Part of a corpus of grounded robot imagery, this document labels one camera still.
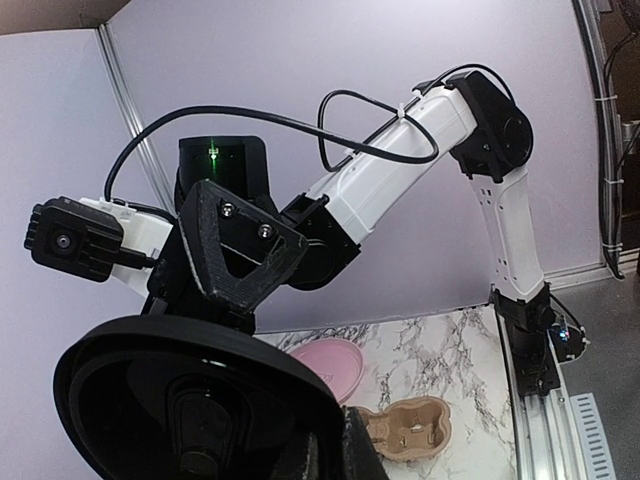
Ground pink round plate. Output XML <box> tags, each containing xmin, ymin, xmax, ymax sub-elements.
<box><xmin>290</xmin><ymin>338</ymin><xmax>364</xmax><ymax>404</ymax></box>

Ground brown cardboard cup carrier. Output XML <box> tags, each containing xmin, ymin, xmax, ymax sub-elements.
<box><xmin>357</xmin><ymin>396</ymin><xmax>452</xmax><ymax>462</ymax></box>

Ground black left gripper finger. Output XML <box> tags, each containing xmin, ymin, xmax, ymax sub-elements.
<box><xmin>342</xmin><ymin>407</ymin><xmax>389</xmax><ymax>480</ymax></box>

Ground aluminium front rail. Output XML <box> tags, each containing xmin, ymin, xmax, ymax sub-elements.
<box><xmin>495</xmin><ymin>313</ymin><xmax>616</xmax><ymax>480</ymax></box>

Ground aluminium frame post left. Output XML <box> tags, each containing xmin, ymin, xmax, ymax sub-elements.
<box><xmin>96</xmin><ymin>23</ymin><xmax>174</xmax><ymax>213</ymax></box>

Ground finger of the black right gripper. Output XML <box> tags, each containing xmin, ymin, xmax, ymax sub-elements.
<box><xmin>179</xmin><ymin>179</ymin><xmax>308</xmax><ymax>314</ymax></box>

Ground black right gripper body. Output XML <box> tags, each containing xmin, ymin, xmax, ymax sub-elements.
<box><xmin>142</xmin><ymin>226</ymin><xmax>256</xmax><ymax>335</ymax></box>

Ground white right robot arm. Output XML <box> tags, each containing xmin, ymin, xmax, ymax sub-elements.
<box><xmin>257</xmin><ymin>70</ymin><xmax>544</xmax><ymax>333</ymax></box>

